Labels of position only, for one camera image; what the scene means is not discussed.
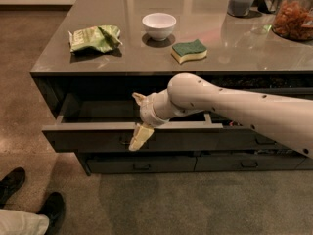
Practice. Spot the black shoe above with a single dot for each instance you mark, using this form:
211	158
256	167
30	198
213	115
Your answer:
10	184
54	210

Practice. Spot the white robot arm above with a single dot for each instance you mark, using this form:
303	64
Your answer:
286	120

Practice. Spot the crumpled green chip bag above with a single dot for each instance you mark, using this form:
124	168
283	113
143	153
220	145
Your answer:
102	38

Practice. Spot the white trouser leg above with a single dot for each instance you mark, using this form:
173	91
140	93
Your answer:
22	223

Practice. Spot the black shoe far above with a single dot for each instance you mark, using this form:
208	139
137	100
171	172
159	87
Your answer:
10	184

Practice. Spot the black shoe near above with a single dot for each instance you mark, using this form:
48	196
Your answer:
54	210

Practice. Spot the green yellow sponge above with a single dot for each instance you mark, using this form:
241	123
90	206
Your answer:
188	51

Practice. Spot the glass jar of snacks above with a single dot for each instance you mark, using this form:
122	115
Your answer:
294	20

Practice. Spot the white ceramic bowl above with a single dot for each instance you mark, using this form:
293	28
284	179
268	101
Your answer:
158	25

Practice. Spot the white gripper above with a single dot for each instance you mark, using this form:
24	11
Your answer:
147	112

